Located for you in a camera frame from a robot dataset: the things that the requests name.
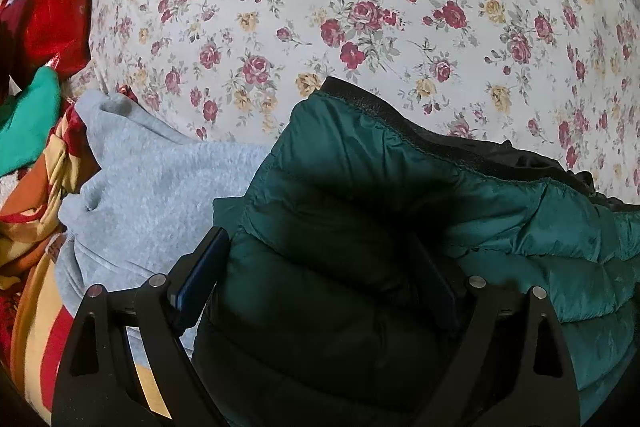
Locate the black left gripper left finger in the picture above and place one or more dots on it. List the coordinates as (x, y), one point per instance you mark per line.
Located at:
(97, 383)

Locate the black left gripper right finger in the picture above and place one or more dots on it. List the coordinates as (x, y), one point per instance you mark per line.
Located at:
(511, 366)

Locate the dark green puffer jacket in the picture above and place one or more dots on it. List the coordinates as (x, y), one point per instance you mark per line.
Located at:
(335, 307)

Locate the yellow red patterned blanket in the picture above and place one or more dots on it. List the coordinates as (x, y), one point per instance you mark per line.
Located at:
(35, 322)

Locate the light grey fleece sweater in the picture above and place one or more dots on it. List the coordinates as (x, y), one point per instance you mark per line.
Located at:
(151, 201)

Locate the bright green garment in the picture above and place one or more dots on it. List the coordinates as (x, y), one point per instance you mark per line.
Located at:
(26, 120)

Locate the floral white quilt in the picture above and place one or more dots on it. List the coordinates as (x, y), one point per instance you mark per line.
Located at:
(559, 77)

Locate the red garment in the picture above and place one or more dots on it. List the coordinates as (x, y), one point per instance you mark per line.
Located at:
(37, 32)

